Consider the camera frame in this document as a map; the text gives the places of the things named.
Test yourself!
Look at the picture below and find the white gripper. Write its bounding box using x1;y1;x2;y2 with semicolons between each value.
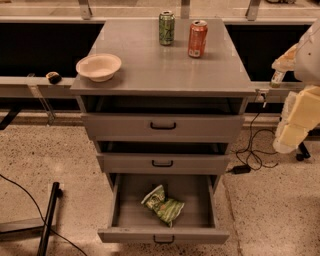
271;44;320;154

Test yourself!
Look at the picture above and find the green jalapeno chip bag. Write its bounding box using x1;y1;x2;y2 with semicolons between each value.
141;185;185;227

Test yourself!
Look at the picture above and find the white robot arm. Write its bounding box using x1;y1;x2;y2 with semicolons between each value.
270;19;320;154

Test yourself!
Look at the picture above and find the grey drawer cabinet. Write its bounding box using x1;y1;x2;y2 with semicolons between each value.
69;18;257;185

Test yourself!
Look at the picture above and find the grey middle drawer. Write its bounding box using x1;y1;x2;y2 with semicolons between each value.
97;153;229;175

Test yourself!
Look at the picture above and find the grey drawer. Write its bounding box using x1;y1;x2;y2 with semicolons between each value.
97;153;229;175
82;113;244;143
98;174;229;244

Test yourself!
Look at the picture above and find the grey bottom drawer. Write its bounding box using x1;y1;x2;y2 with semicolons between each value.
98;174;229;244

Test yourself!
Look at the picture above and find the grey top drawer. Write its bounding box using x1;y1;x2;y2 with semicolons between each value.
82;113;244;143

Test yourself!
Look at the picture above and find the black caster leg right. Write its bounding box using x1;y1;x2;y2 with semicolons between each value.
296;143;311;161

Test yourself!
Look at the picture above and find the clear plastic bottle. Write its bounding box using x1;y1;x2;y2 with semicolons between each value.
270;70;285;88

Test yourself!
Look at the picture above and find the black power adapter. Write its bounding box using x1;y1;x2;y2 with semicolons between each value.
228;165;251;174

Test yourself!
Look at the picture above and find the orange soda can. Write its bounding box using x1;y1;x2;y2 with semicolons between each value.
188;20;208;58

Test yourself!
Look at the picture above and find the green soda can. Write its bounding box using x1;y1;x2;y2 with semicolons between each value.
159;10;175;46

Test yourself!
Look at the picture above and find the white paper bowl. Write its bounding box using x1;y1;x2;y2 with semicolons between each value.
76;54;122;82

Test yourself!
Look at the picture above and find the small black yellow object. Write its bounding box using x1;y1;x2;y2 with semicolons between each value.
46;72;62;84

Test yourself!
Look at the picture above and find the black metal floor stand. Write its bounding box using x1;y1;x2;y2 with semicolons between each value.
0;182;63;256

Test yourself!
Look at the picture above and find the black tangled cable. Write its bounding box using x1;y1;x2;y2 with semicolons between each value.
235;106;284;171

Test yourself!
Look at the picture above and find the white wall outlet plug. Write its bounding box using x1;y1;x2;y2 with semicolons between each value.
255;89;269;102

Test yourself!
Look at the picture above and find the black floor cable left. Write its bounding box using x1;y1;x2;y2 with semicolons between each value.
0;173;88;256

